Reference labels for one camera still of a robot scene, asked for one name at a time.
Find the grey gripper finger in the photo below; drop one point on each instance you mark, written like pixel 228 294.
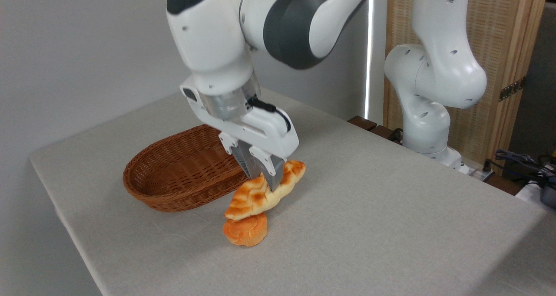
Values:
pixel 273 174
pixel 247 161

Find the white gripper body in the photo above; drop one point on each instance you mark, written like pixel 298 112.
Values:
pixel 269 131

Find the long braided bread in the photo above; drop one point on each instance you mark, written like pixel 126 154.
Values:
pixel 252 200

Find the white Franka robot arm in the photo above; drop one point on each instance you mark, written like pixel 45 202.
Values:
pixel 208 40

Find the round orange bread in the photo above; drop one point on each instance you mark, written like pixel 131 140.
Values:
pixel 245 234

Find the brown wicker basket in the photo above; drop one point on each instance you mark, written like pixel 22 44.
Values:
pixel 173 174

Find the grey tablecloth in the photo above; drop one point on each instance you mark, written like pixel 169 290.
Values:
pixel 369 226

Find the bright vertical light strip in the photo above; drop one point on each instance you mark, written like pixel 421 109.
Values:
pixel 369 70

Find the woven wooden folding screen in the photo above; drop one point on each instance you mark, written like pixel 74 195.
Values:
pixel 493 27

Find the dark metal screen hinge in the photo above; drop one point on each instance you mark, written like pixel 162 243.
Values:
pixel 512 88

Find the dark grey device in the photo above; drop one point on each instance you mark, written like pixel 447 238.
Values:
pixel 549 197

